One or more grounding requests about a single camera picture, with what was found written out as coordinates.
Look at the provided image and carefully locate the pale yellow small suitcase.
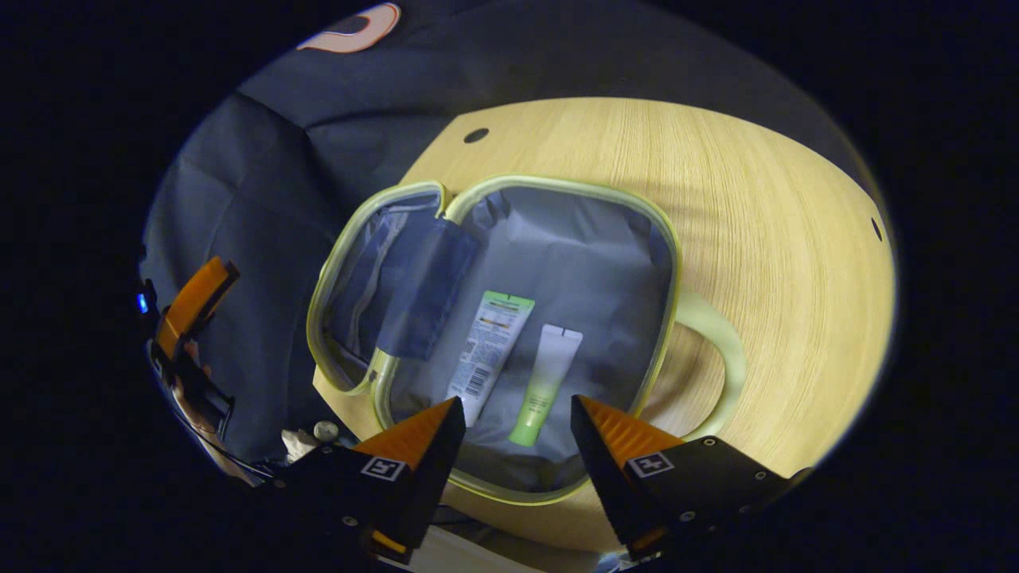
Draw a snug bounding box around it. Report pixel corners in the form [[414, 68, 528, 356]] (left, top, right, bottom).
[[306, 175, 749, 506]]

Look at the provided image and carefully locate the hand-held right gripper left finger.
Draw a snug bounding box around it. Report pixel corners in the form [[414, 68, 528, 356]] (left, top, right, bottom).
[[275, 396, 467, 566]]

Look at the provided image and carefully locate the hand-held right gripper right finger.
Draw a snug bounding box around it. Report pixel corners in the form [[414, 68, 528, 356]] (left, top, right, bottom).
[[571, 394, 813, 562]]

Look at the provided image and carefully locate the small pale green cream tube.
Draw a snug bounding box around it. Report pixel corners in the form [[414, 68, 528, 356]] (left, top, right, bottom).
[[508, 324, 584, 446]]

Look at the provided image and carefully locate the large white green cream tube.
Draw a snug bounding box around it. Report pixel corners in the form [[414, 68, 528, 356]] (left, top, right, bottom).
[[446, 290, 536, 427]]

